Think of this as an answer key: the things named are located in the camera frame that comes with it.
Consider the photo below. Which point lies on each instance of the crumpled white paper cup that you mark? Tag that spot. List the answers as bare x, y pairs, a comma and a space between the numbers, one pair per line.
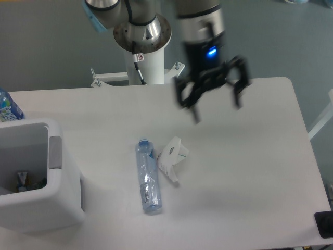
170, 156

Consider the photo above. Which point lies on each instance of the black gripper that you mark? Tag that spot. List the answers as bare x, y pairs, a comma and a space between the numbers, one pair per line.
203, 56

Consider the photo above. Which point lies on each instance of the white trash can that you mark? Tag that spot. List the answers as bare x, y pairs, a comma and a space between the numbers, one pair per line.
38, 147

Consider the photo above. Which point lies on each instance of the black device at table edge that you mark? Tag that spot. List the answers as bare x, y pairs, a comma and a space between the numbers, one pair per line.
324, 223

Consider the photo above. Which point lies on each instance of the white frame at right edge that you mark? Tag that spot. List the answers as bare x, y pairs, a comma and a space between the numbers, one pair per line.
324, 117

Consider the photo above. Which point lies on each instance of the trash inside the can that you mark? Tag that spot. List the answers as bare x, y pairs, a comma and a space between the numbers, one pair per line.
23, 183

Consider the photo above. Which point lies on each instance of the blue labelled water bottle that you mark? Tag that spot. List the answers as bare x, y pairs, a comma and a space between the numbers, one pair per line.
10, 111

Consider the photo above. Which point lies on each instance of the empty clear plastic bottle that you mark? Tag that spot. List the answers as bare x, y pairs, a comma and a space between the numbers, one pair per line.
148, 177

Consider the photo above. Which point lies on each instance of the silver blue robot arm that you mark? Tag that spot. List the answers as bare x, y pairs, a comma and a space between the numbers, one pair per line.
143, 33

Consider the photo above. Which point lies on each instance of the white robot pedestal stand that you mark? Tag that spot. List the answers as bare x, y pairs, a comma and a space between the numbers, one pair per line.
147, 68

